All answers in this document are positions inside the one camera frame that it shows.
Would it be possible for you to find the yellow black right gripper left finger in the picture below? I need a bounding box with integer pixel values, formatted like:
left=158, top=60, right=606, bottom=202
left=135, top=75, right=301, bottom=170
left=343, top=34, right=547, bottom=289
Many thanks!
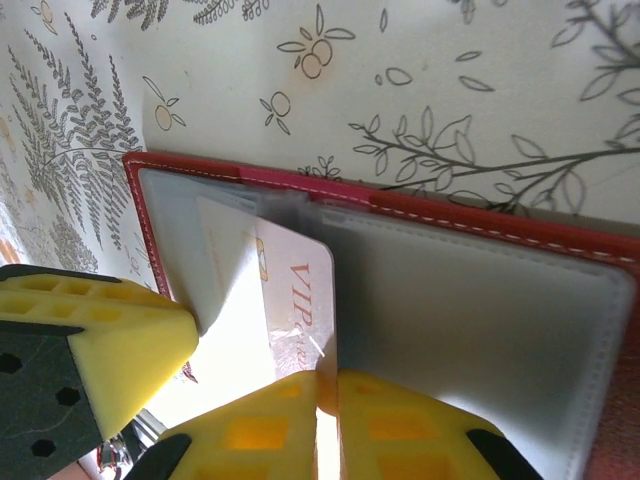
left=124, top=369, right=322, bottom=480

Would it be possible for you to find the white VIP card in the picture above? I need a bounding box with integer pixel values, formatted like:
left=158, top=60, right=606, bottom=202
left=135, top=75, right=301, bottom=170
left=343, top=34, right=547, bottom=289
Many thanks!
left=195, top=194, right=336, bottom=386

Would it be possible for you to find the red card holder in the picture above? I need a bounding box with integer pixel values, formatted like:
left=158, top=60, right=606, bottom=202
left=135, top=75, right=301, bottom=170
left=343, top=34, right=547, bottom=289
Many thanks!
left=122, top=149, right=640, bottom=480

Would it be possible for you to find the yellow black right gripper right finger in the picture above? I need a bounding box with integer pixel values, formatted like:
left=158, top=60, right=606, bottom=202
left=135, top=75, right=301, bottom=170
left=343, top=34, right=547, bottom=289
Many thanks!
left=337, top=368, right=542, bottom=480

